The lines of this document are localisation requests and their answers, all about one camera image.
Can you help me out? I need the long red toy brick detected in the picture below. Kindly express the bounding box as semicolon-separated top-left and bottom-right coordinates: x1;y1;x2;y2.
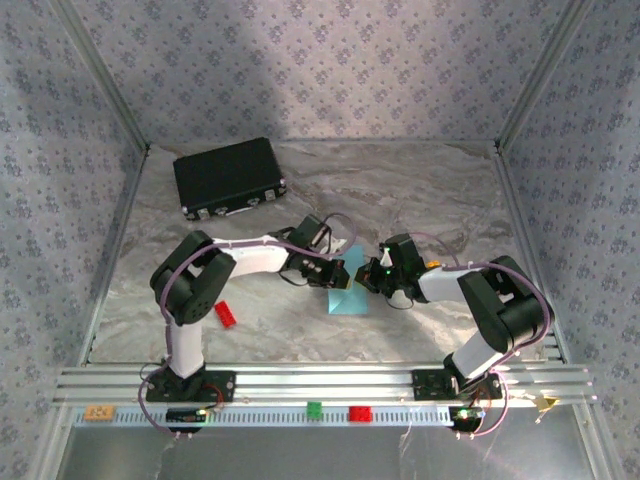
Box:
213;300;238;330

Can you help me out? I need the aluminium table edge rail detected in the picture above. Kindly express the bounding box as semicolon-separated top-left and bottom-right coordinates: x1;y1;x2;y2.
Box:
494;147;566;364
79;147;151;366

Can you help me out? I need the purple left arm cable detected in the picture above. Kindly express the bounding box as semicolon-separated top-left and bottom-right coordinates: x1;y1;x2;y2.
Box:
137;212;359;441

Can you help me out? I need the light blue paper sheet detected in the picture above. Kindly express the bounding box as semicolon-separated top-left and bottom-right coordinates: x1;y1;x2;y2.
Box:
324;243;370;316

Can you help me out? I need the slotted grey cable duct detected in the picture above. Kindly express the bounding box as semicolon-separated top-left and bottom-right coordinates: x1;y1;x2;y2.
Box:
72;405;454;429

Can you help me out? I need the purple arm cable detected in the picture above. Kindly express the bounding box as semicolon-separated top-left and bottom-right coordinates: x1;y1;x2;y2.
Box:
404;232;556;441
137;212;359;441

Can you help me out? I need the black hard case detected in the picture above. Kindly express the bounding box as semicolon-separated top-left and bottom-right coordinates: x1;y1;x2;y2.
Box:
172;137;289;222

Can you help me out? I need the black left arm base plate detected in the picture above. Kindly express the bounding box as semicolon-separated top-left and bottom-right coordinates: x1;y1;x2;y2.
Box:
144;369;237;404

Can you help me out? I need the aluminium frame post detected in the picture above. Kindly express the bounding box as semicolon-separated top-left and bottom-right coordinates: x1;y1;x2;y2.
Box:
494;0;599;151
49;0;152;154

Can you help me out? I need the aluminium mounting rail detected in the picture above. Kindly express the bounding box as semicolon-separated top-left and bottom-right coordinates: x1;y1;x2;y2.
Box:
52;362;599;407

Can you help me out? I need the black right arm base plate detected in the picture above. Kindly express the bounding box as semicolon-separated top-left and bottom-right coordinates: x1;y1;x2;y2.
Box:
410;368;504;401

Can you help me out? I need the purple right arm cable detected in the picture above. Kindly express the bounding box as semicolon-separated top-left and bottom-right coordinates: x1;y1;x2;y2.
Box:
404;232;556;441

